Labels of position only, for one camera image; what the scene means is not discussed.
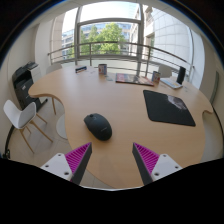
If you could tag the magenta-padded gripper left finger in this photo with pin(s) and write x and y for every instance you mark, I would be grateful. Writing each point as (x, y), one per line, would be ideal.
(56, 165)

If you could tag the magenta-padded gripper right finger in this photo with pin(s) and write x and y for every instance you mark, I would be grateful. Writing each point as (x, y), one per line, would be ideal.
(165, 165)

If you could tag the black and white printer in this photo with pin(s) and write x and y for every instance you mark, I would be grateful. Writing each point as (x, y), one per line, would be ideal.
(23, 85)

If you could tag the small black box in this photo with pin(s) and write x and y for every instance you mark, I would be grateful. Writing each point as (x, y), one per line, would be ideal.
(81, 69)

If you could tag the black mouse pad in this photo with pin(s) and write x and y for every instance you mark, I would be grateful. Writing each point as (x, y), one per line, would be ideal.
(166, 108)

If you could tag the white chair with wooden legs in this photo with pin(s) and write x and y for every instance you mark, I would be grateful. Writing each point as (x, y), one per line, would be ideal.
(21, 116)

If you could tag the light blue book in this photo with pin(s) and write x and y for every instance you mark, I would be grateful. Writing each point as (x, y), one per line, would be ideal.
(171, 83)

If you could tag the black computer mouse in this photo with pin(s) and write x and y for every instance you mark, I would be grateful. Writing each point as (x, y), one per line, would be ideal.
(98, 126)

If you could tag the metal balcony railing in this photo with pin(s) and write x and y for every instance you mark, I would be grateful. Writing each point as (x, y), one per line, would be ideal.
(110, 43)

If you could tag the red and blue magazine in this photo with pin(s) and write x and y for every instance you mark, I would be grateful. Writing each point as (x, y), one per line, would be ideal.
(133, 79)

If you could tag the printed mug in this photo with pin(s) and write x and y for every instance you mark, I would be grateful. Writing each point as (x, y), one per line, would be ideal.
(102, 69)
(156, 76)

